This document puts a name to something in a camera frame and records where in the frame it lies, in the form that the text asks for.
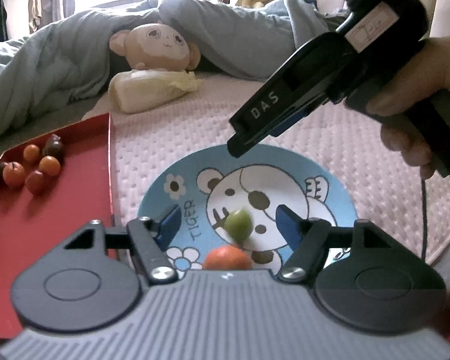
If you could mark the person's right hand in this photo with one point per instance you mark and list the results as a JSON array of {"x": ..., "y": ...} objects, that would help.
[{"x": 426, "y": 73}]

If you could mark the monkey plush toy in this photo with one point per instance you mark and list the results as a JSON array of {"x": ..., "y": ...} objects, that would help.
[{"x": 155, "y": 47}]

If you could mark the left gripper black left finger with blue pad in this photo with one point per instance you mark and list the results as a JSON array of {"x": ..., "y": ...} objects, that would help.
[{"x": 146, "y": 240}]

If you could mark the grey bed sheet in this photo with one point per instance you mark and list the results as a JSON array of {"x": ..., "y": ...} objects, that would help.
[{"x": 70, "y": 114}]

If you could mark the small orange kumquat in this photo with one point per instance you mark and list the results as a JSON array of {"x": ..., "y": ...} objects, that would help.
[{"x": 31, "y": 153}]

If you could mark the red cardboard tray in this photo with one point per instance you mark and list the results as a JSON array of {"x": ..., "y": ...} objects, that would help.
[{"x": 31, "y": 225}]

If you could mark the plush cabbage toy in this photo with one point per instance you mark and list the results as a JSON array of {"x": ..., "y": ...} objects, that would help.
[{"x": 138, "y": 91}]

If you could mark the dark tomato behind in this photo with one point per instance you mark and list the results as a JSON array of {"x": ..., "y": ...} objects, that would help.
[{"x": 2, "y": 167}]

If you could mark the dark purple tomato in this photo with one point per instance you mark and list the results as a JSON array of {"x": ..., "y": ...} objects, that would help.
[{"x": 54, "y": 149}]

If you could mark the orange-red tomato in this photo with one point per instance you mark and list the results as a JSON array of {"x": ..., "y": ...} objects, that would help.
[{"x": 14, "y": 175}]

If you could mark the grey-blue blanket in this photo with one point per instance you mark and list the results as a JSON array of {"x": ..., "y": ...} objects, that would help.
[{"x": 69, "y": 60}]

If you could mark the das finger of the black right gripper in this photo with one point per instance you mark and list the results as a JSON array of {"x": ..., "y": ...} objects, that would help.
[{"x": 303, "y": 78}]

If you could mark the small red cherry tomato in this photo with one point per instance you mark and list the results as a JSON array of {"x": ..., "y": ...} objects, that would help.
[{"x": 35, "y": 182}]

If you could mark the blue cartoon tiger plate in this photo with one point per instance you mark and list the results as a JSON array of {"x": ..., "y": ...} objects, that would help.
[{"x": 209, "y": 185}]

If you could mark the small green tomato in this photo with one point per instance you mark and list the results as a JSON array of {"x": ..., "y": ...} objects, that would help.
[{"x": 239, "y": 225}]

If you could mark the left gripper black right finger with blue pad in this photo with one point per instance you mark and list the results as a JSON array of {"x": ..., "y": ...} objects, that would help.
[{"x": 310, "y": 241}]

